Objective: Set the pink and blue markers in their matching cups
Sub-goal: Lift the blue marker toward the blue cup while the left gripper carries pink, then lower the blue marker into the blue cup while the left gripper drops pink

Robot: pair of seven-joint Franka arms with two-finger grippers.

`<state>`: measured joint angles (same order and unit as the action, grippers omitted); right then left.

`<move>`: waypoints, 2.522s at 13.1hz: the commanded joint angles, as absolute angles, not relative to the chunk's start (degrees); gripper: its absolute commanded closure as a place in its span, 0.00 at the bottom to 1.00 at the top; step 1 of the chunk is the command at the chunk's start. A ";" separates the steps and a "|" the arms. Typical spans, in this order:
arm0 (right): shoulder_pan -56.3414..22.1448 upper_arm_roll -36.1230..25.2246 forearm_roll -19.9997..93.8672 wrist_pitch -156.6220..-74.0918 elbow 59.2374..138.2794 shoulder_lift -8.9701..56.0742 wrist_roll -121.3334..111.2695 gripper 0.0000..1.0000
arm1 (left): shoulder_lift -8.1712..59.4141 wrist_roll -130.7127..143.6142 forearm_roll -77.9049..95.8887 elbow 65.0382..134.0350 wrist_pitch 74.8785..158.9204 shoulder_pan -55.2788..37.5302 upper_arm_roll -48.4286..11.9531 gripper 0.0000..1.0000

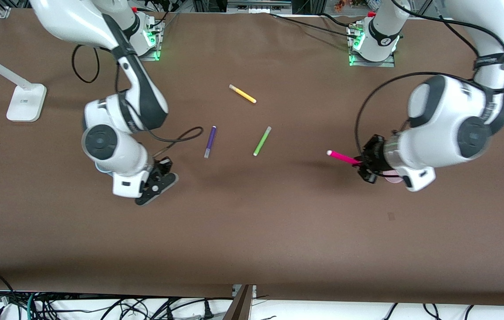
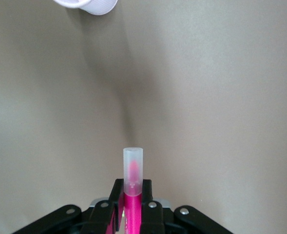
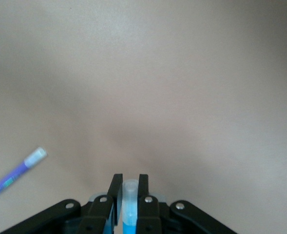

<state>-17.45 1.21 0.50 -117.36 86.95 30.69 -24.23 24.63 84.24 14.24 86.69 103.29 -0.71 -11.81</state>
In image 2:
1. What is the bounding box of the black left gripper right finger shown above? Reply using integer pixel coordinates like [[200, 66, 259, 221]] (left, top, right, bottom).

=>
[[140, 178, 228, 234]]

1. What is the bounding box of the pink marker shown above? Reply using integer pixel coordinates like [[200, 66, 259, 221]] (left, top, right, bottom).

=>
[[122, 146, 144, 234]]

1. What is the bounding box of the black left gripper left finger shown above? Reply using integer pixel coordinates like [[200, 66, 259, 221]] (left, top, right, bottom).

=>
[[11, 178, 125, 234]]

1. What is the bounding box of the translucent pink cup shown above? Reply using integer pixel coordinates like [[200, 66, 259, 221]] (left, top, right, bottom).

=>
[[52, 0, 118, 17]]

